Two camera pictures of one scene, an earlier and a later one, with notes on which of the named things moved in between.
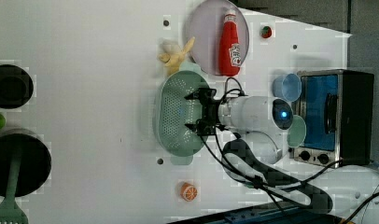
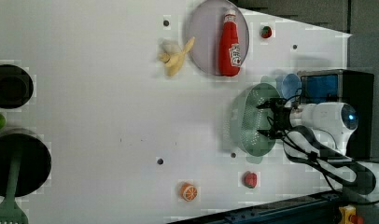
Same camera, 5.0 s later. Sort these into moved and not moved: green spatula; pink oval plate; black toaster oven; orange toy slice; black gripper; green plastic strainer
Moved: green plastic strainer; black gripper
Not moved: green spatula; orange toy slice; pink oval plate; black toaster oven
